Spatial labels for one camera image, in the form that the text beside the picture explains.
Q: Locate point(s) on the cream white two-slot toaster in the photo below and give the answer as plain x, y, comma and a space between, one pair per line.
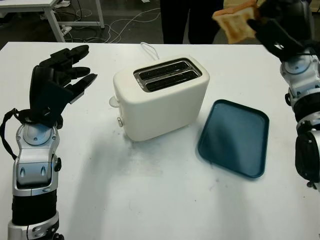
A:
162, 107

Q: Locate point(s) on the white desk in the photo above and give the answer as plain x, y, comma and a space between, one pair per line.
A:
25, 3

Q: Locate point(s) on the slice of toast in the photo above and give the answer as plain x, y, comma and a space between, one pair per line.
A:
235, 22

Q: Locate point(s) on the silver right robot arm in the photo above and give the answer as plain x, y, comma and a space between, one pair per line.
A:
305, 100

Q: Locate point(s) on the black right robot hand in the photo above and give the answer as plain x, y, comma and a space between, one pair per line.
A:
287, 22

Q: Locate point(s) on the dark blue plastic tray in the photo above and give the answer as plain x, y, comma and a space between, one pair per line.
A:
235, 140

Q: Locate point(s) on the white power strip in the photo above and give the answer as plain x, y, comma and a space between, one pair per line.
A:
66, 30

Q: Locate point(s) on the person in black trousers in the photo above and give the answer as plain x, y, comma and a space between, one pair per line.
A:
175, 22

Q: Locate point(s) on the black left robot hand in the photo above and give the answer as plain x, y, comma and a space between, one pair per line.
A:
45, 72

